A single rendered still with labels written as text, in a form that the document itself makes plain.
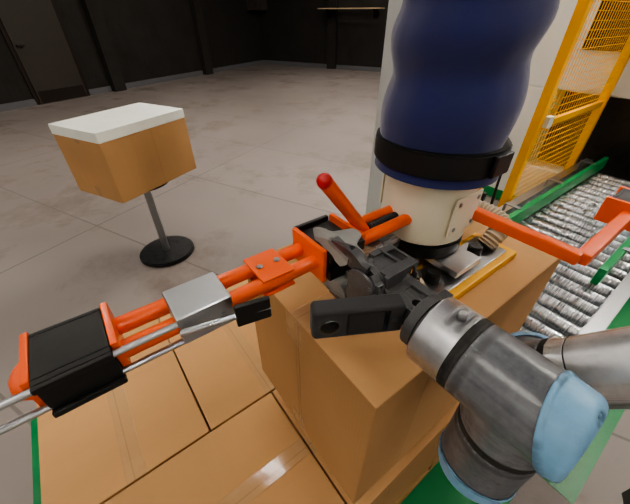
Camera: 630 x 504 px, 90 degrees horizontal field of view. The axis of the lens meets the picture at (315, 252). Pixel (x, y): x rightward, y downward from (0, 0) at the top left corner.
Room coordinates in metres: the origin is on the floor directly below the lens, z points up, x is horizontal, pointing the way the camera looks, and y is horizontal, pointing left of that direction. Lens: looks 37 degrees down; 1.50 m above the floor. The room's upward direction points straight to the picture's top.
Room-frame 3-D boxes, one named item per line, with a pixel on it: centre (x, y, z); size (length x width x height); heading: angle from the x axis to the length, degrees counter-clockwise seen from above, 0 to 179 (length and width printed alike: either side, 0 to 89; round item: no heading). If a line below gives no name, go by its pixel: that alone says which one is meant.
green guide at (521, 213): (1.90, -1.56, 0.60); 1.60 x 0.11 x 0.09; 127
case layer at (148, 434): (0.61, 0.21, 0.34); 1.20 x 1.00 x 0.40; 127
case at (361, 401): (0.55, -0.21, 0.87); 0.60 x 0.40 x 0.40; 126
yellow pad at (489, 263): (0.49, -0.28, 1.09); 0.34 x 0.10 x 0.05; 127
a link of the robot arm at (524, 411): (0.17, -0.20, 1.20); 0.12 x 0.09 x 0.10; 37
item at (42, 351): (0.21, 0.26, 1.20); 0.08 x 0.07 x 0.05; 127
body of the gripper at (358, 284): (0.31, -0.11, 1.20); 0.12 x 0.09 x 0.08; 37
